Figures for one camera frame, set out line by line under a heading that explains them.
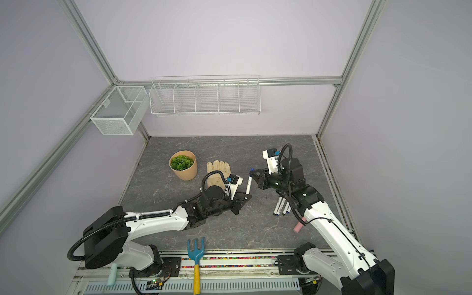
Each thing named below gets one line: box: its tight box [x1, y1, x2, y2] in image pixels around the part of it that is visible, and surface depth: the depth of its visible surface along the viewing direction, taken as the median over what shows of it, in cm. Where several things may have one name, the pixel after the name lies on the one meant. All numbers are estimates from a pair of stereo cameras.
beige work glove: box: [206, 159, 232, 190], surface depth 107 cm
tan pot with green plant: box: [169, 149, 198, 182], surface depth 96 cm
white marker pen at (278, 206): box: [272, 196, 283, 216], surface depth 91 cm
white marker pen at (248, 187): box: [245, 175, 253, 195], surface depth 75 cm
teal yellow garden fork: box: [186, 237, 205, 295], surface depth 77 cm
